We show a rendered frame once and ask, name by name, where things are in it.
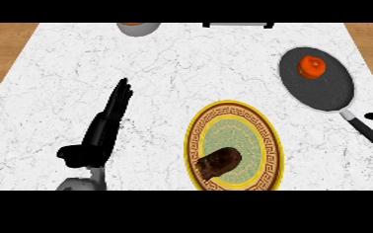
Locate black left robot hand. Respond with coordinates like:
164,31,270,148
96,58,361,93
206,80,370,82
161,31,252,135
56,77,136,169

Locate grey frying pan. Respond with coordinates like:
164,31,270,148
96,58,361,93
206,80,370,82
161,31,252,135
279,46,373,143

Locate dark brown squash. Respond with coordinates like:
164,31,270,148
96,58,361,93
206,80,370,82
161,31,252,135
193,146,243,182

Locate yellow patterned plate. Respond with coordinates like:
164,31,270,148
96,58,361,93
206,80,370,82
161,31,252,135
184,100,286,192

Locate orange tomato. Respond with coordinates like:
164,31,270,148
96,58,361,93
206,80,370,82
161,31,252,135
296,55,327,80

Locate grey bowl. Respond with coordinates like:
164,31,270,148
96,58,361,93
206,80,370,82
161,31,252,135
115,23,162,38

